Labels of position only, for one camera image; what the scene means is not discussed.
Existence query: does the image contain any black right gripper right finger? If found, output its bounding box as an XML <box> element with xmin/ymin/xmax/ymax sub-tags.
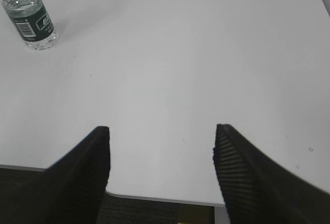
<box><xmin>213</xmin><ymin>124</ymin><xmax>329</xmax><ymax>223</ymax></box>

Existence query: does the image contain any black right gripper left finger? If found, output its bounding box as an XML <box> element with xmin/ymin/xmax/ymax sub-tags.
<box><xmin>1</xmin><ymin>126</ymin><xmax>110</xmax><ymax>223</ymax></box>

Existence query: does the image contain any clear water bottle green label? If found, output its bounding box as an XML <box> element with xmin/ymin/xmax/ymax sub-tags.
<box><xmin>1</xmin><ymin>0</ymin><xmax>58</xmax><ymax>50</ymax></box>

